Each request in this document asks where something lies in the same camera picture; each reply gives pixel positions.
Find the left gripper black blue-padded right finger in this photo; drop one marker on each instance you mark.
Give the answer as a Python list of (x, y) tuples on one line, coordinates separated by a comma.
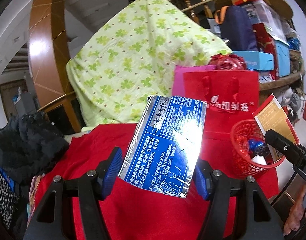
[(254, 217)]

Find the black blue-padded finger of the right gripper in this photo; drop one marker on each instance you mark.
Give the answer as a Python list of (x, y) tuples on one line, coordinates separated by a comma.
[(295, 154)]

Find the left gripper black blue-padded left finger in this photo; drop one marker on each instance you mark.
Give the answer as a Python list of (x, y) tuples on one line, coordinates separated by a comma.
[(53, 218)]

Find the blue silver toothpaste box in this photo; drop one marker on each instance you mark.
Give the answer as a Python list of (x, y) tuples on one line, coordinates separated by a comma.
[(164, 149)]

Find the blue plastic bag ball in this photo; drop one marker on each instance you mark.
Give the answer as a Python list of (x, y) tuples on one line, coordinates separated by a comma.
[(254, 144)]

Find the red white orange carton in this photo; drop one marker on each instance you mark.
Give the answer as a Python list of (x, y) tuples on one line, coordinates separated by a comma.
[(271, 115)]

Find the person's right hand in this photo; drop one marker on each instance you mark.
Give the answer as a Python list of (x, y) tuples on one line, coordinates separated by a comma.
[(297, 212)]

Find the black plastic bag ball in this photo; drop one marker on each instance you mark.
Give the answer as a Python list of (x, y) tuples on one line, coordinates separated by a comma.
[(262, 150)]

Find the white blue crumpled wrapper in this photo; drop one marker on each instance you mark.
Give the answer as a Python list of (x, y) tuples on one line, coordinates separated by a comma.
[(258, 159)]

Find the striped colourful cloth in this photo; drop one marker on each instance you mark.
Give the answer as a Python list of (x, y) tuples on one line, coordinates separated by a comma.
[(32, 193)]

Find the black white floral garment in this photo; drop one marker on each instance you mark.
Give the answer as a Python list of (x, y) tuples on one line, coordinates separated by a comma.
[(8, 202)]

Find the red plastic mesh basket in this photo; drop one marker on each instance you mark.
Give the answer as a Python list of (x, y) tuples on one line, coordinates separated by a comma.
[(242, 165)]

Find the black puffy jacket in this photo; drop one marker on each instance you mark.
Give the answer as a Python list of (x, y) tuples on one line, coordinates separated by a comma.
[(29, 146)]

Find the red blanket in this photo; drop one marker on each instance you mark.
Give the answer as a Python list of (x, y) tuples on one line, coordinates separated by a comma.
[(129, 212)]

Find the wooden shelf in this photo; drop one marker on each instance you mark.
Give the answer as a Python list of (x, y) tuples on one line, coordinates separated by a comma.
[(294, 80)]

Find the red paper gift bag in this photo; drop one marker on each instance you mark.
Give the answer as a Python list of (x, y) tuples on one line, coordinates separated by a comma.
[(231, 96)]

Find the light blue cardboard box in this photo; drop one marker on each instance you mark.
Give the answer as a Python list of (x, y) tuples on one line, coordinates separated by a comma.
[(257, 60)]

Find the crumpled red foil bag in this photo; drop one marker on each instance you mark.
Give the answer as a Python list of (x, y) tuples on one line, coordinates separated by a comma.
[(228, 62)]

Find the green clover quilt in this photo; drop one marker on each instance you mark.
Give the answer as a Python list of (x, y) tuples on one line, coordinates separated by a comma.
[(133, 56)]

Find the brown wooden pillar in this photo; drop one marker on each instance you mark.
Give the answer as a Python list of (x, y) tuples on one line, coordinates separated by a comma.
[(48, 55)]

